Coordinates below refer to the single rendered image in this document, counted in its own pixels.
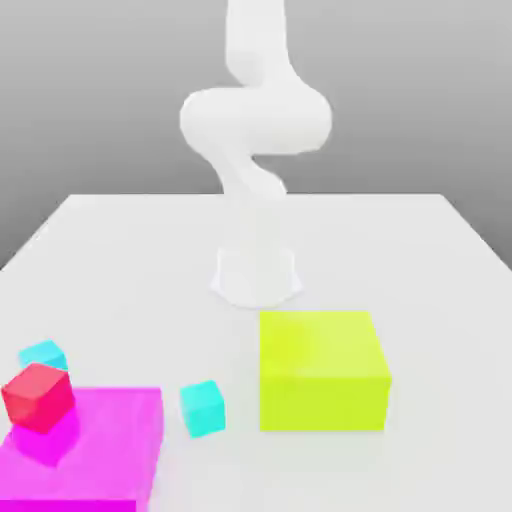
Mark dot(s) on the large magenta box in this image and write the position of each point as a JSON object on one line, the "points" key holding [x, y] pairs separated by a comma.
{"points": [[100, 452]]}

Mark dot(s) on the small cyan cube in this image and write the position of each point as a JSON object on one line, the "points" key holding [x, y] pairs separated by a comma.
{"points": [[203, 408], [44, 354]]}

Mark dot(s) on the small red cube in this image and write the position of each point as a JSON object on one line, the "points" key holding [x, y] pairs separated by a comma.
{"points": [[38, 398]]}

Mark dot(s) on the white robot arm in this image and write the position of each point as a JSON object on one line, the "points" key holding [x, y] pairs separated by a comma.
{"points": [[256, 120]]}

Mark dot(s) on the large yellow box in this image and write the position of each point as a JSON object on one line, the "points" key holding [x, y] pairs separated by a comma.
{"points": [[324, 384]]}

